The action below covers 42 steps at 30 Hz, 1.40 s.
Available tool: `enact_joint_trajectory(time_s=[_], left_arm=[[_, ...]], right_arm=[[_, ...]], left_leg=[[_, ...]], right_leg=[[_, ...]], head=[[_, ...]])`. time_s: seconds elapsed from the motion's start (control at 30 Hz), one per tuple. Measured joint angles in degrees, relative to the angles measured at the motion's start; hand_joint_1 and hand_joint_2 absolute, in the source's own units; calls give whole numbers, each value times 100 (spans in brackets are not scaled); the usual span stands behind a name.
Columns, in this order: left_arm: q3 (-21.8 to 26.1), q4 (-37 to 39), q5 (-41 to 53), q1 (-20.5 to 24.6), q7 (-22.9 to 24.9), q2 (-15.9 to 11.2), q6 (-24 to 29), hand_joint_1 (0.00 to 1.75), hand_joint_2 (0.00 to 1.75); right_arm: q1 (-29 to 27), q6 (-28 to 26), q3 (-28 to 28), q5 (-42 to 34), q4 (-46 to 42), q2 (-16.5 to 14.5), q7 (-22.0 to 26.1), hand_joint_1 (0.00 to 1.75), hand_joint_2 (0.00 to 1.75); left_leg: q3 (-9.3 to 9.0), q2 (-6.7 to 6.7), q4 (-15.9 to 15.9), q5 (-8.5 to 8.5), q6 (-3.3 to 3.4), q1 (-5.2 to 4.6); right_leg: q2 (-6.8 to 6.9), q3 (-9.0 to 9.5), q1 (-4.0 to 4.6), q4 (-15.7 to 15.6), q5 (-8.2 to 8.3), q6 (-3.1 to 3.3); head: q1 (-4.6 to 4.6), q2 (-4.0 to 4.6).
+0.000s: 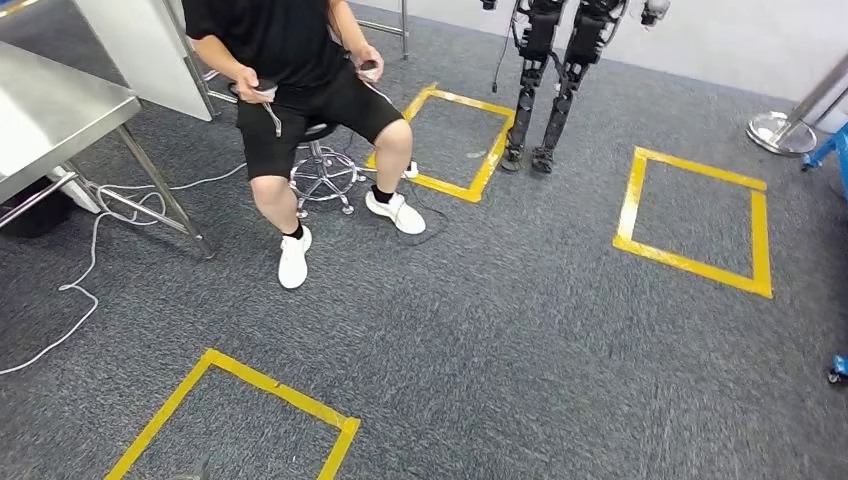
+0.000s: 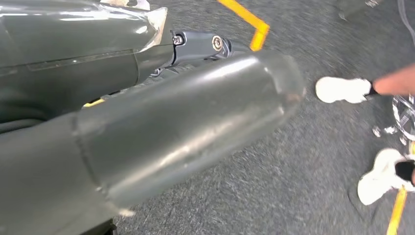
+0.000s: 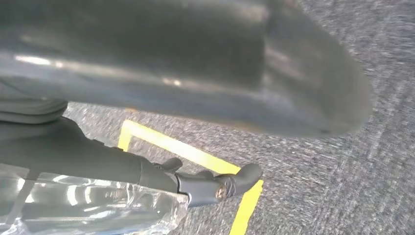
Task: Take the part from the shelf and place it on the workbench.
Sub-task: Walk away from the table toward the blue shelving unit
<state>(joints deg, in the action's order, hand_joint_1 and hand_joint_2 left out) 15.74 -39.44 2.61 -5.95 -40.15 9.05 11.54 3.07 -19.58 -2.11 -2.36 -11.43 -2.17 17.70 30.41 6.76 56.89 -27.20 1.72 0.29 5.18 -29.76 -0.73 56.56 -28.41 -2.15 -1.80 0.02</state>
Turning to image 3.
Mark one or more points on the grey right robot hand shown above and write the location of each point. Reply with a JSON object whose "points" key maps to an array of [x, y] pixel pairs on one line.
{"points": [[97, 162]]}

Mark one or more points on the yellow floor tape square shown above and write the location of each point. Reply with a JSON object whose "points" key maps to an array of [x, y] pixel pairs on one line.
{"points": [[181, 149]]}

